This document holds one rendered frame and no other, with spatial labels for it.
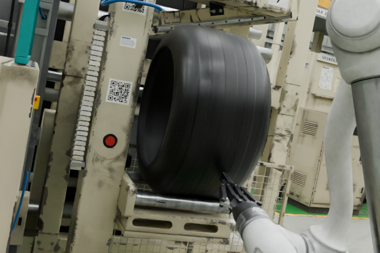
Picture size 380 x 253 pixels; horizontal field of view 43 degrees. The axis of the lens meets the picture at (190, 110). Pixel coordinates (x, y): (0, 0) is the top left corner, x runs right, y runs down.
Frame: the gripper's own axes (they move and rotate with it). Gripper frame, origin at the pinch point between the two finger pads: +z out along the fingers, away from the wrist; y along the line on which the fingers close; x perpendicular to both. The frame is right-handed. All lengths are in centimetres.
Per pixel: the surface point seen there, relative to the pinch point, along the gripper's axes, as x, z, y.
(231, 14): -41, 73, -15
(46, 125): 30, 93, 50
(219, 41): -37.3, 22.1, 6.5
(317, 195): 170, 333, -290
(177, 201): 14.0, 9.7, 9.6
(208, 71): -29.8, 10.8, 11.2
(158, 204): 15.5, 9.2, 15.9
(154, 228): 22.0, 5.1, 16.2
